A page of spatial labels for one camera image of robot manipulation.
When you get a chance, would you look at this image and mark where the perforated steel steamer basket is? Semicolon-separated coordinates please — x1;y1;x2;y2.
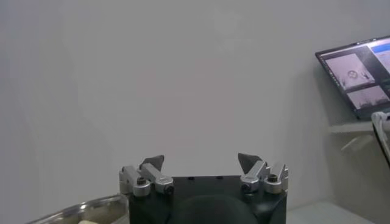
26;194;129;224

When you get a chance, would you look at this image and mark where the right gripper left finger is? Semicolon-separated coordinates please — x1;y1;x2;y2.
118;154;175;198

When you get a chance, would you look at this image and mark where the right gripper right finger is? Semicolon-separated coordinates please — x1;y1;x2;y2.
237;152;289;195

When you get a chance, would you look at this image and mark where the open dark laptop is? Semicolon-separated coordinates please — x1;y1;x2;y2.
314;35;390;121

